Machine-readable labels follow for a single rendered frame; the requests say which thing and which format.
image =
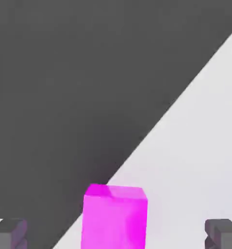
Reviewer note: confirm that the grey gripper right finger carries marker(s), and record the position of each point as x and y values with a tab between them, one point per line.
224	236

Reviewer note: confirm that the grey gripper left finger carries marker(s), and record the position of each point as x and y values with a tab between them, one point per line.
5	237

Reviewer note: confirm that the small magenta cube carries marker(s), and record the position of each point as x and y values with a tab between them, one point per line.
114	219

